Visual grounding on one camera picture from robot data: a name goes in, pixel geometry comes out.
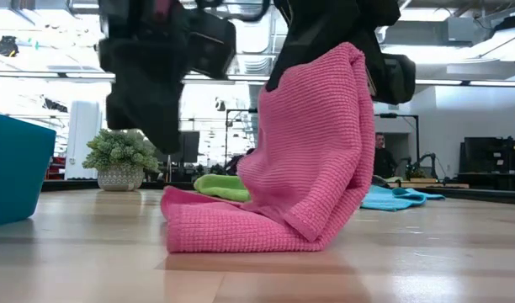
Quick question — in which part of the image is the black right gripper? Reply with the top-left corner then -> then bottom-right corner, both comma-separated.
265,0 -> 401,102

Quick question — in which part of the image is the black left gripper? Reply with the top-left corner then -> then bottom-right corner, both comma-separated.
98,0 -> 191,155

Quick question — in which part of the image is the green microfiber towel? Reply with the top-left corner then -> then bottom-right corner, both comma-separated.
193,173 -> 252,203

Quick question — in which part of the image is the pink microfiber towel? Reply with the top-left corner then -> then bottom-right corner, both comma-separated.
160,41 -> 376,253

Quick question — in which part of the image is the teal plastic tray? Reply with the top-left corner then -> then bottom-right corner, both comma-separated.
0,111 -> 57,228

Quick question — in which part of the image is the blue microfiber towel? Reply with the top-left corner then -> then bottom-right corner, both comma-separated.
360,184 -> 446,212

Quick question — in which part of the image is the potted artificial green plant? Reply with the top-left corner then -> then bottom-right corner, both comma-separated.
82,129 -> 160,193

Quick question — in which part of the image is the black background monitor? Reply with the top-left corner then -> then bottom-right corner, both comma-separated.
179,130 -> 201,164

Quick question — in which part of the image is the person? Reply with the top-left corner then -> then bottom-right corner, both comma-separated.
373,132 -> 398,180

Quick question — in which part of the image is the wooden background table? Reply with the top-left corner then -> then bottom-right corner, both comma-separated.
398,177 -> 470,189

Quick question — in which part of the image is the black background cabinet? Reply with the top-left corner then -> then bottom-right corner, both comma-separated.
457,136 -> 515,191

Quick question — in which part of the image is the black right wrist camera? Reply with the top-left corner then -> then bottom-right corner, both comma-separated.
382,53 -> 417,106

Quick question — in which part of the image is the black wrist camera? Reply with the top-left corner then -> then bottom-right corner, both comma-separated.
382,53 -> 417,106
188,8 -> 237,81

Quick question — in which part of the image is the black background rig frame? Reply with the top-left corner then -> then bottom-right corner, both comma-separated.
374,112 -> 421,178
225,108 -> 259,169

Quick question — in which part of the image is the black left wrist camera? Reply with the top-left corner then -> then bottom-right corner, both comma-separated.
188,8 -> 237,81

